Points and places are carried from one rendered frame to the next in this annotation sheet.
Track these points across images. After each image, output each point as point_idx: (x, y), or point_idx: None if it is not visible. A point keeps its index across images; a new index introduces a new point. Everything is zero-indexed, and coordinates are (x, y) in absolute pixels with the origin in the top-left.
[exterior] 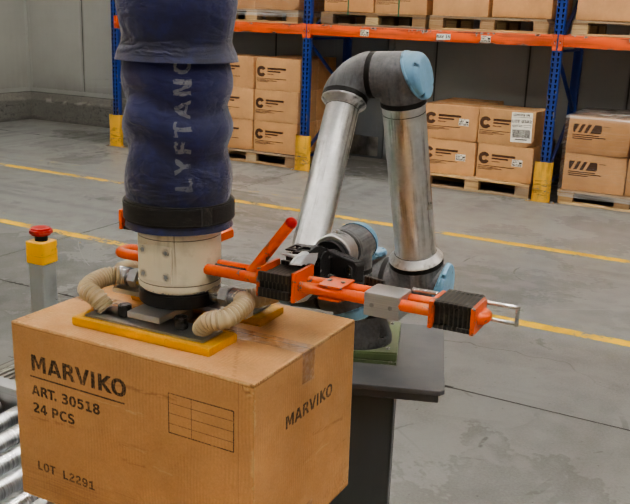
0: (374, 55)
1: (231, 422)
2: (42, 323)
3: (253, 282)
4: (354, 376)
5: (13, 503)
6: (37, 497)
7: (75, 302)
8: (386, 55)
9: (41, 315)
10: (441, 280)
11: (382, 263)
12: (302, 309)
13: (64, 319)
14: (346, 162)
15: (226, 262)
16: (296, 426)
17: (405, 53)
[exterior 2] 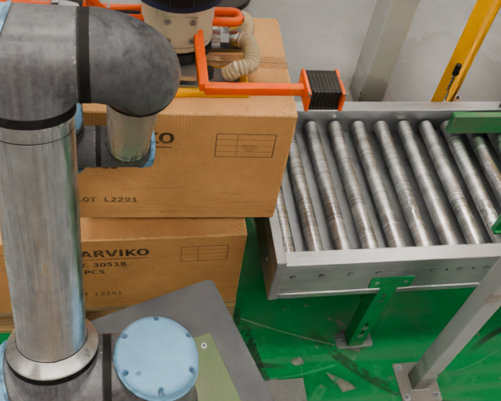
0: (72, 5)
1: None
2: (254, 21)
3: None
4: (118, 328)
5: (294, 163)
6: (293, 181)
7: (274, 52)
8: (45, 4)
9: (269, 29)
10: (5, 340)
11: (110, 341)
12: (95, 109)
13: None
14: (106, 110)
15: (132, 13)
16: None
17: (2, 2)
